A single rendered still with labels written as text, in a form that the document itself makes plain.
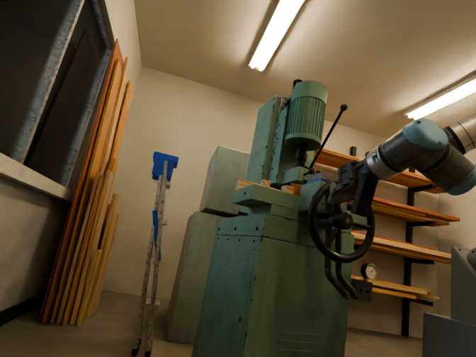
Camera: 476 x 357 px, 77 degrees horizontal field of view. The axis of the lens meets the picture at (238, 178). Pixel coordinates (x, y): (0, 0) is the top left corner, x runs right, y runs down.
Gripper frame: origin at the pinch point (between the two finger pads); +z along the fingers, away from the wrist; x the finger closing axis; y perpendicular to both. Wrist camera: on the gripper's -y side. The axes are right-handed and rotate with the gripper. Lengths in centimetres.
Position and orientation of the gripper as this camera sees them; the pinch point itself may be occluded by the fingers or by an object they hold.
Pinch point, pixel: (331, 203)
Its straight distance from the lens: 102.1
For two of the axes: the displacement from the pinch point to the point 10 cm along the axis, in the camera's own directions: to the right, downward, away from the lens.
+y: 0.4, -8.4, 5.4
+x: -9.1, -2.5, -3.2
